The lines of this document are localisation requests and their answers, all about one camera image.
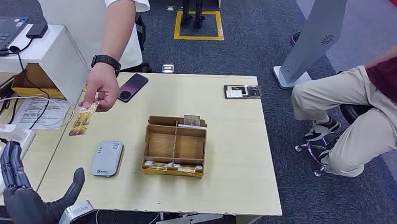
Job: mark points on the black plug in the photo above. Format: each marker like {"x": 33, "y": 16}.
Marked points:
{"x": 1, "y": 139}

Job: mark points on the small dark card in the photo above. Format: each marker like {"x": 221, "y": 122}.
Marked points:
{"x": 253, "y": 91}

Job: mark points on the cardboard organiser box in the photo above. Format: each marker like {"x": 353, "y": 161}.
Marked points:
{"x": 161, "y": 145}

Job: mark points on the person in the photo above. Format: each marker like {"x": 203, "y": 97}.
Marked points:
{"x": 71, "y": 16}
{"x": 370, "y": 134}

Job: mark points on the yellow printed key card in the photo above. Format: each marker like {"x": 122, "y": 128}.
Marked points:
{"x": 158, "y": 166}
{"x": 186, "y": 169}

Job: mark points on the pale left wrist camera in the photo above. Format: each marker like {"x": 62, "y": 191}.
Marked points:
{"x": 74, "y": 212}

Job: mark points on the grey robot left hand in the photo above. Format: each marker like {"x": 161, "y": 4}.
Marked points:
{"x": 27, "y": 204}

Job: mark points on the black power brick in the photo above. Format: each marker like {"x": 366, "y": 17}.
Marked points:
{"x": 2, "y": 87}

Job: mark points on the desk leg panel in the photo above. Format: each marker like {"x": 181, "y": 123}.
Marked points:
{"x": 245, "y": 222}

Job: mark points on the person's left hand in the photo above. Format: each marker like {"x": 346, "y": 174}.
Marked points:
{"x": 101, "y": 85}

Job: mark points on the black flat adapter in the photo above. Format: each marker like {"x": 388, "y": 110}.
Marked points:
{"x": 37, "y": 30}

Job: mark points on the grey card reader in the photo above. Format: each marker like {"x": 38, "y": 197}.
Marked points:
{"x": 107, "y": 159}

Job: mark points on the black wrist watch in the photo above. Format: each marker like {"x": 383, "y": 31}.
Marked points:
{"x": 106, "y": 60}

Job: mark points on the dark purple smartphone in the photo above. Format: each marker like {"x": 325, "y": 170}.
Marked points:
{"x": 135, "y": 86}

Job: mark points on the dark shoe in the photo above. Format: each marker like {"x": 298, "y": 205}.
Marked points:
{"x": 294, "y": 38}

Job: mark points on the white box stand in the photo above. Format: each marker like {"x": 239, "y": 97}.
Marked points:
{"x": 68, "y": 63}

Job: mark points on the person's right forearm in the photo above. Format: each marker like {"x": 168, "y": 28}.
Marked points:
{"x": 386, "y": 56}

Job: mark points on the person's left forearm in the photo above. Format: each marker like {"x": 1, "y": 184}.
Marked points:
{"x": 116, "y": 35}

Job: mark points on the black stool chrome base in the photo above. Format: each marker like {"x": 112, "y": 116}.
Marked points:
{"x": 353, "y": 112}

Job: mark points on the small white card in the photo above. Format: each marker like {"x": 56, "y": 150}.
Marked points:
{"x": 234, "y": 94}

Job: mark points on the white desk bracket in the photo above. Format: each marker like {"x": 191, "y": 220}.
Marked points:
{"x": 186, "y": 221}

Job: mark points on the printed paper sheet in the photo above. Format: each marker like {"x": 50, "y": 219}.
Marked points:
{"x": 31, "y": 116}

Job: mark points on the white charger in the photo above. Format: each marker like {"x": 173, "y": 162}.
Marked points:
{"x": 9, "y": 128}

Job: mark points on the pale printed upright card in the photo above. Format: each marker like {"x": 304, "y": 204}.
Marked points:
{"x": 192, "y": 120}

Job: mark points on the black humanoid robot legs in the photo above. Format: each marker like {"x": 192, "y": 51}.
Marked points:
{"x": 185, "y": 18}

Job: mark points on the open yellow cardboard box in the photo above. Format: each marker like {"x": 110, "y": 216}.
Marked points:
{"x": 33, "y": 77}

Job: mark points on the silver floor socket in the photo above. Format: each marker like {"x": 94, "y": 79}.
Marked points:
{"x": 170, "y": 8}
{"x": 168, "y": 68}

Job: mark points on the grey kiosk stand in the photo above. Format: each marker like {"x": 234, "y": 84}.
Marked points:
{"x": 314, "y": 35}

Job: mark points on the black office chair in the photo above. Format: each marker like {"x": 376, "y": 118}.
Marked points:
{"x": 140, "y": 33}

